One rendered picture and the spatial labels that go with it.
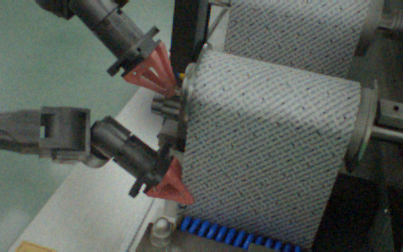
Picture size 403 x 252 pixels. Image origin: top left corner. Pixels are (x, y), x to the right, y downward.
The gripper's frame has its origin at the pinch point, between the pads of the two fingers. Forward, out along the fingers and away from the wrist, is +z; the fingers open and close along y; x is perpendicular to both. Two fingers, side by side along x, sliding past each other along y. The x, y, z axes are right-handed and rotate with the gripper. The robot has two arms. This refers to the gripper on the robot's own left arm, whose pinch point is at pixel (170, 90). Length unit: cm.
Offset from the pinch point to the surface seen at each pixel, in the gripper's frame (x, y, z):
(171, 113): -5.6, -3.9, 4.1
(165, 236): -11.9, 12.0, 16.2
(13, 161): -164, -105, -2
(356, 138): 19.6, 3.7, 21.2
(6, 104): -186, -150, -27
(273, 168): 6.7, 4.3, 18.8
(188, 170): -5.4, 4.3, 11.7
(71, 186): -40.8, -8.1, 5.1
